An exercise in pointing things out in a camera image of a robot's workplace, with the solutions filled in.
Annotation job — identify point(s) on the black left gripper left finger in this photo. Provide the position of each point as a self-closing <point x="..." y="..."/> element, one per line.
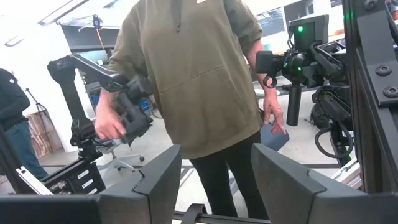
<point x="140" y="202"/>

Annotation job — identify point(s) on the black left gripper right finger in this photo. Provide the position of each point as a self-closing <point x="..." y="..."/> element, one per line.
<point x="295" y="199"/>

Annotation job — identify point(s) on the grey office chair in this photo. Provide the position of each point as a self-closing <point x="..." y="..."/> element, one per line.
<point x="116" y="161"/>

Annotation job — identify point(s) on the blue-grey phone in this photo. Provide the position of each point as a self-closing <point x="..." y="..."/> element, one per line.
<point x="273" y="141"/>

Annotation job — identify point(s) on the black base box with labels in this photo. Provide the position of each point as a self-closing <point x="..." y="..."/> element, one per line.
<point x="71" y="180"/>

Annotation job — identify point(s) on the wooden crate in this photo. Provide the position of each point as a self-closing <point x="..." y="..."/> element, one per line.
<point x="43" y="137"/>

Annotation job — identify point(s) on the person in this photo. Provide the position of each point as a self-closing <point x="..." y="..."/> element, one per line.
<point x="199" y="77"/>
<point x="12" y="102"/>

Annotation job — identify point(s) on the silver aluminium rail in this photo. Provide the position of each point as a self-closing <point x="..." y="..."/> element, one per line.
<point x="32" y="182"/>
<point x="346" y="174"/>

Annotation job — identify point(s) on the black frame crossbar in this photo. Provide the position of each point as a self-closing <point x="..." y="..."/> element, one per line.
<point x="217" y="218"/>

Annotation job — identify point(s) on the black metal frame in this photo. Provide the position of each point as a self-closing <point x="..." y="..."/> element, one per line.
<point x="373" y="46"/>

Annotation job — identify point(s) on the dark wall screen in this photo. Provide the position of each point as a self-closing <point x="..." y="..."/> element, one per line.
<point x="270" y="21"/>

